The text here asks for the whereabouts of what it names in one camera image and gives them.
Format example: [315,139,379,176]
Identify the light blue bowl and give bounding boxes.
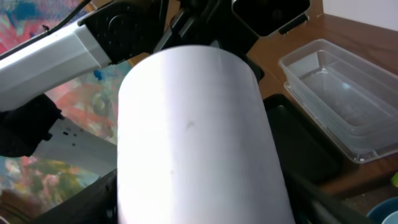
[382,211,398,224]

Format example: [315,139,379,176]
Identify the green yellow snack wrapper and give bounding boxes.
[391,172,398,187]

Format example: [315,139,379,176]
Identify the pink white cup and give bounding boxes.
[117,45,294,224]

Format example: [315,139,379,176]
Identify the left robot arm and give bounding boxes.
[1,0,311,157]

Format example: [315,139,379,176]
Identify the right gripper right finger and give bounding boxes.
[282,170,372,224]

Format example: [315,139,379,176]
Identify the brown serving tray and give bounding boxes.
[322,183,397,215]

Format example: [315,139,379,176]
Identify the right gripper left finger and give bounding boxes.
[31,169,118,224]

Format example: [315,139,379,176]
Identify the black plastic tray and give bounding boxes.
[262,93,345,187]

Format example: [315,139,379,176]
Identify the dark blue plate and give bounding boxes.
[366,197,398,224]

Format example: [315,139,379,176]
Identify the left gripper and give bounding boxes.
[154,0,311,54]

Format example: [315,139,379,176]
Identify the clear plastic bin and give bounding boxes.
[279,39,397,164]

